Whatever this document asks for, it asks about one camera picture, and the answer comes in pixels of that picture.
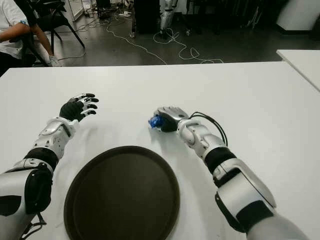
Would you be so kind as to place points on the seated person in white shirt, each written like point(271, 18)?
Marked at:
point(8, 27)

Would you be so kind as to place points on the white curved machine housing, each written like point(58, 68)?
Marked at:
point(297, 15)

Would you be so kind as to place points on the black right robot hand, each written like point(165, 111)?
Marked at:
point(172, 120)

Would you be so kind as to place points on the white side table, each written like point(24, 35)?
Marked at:
point(302, 62)

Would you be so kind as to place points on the bare leg with white sneaker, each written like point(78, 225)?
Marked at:
point(43, 42)

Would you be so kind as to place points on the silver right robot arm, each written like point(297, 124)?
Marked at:
point(242, 187)

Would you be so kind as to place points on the blue Oreo packet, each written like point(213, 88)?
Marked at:
point(155, 122)

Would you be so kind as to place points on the black cabinet on casters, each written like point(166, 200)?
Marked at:
point(147, 15)

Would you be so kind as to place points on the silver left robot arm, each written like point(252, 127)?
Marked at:
point(15, 182)

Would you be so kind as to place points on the round dark brown tray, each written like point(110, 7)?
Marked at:
point(122, 197)

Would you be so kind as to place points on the folded metal stand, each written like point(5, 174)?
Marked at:
point(253, 18)

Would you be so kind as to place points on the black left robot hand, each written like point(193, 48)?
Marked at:
point(71, 110)

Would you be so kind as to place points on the white framed panel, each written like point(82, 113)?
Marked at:
point(77, 8)

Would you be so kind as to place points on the silver humanoid robot leg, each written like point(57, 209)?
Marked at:
point(166, 17)

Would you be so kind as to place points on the black folding chair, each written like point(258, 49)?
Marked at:
point(57, 17)

